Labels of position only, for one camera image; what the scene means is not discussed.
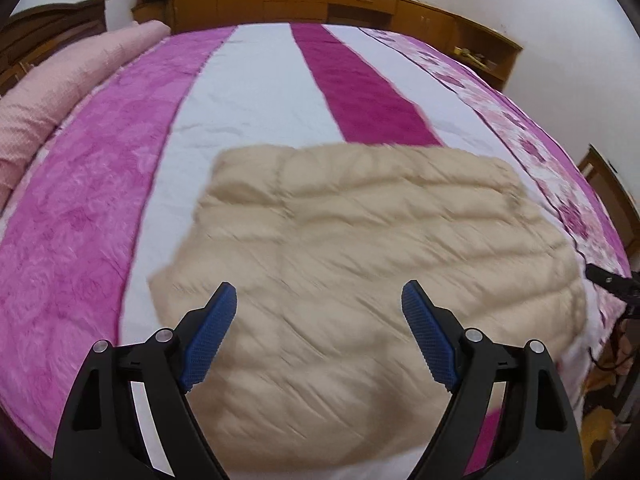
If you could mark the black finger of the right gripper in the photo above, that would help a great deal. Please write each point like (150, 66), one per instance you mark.
(624, 289)

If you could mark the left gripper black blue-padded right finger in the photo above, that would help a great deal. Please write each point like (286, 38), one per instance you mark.
(508, 416)

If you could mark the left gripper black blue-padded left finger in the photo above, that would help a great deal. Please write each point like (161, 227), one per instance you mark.
(127, 415)

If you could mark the beige puffer jacket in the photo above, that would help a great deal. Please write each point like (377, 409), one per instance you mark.
(319, 367)

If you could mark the wooden chair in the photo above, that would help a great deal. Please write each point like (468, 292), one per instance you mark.
(603, 178)

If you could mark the pink striped bed blanket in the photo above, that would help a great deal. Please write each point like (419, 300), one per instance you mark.
(111, 195)

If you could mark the pink checkered rolled quilt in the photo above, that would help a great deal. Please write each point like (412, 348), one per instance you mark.
(36, 106)

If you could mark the dark wooden headboard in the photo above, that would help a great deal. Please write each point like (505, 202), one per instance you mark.
(30, 37)

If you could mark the long brown wooden cabinet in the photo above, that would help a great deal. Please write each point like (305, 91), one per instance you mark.
(490, 54)

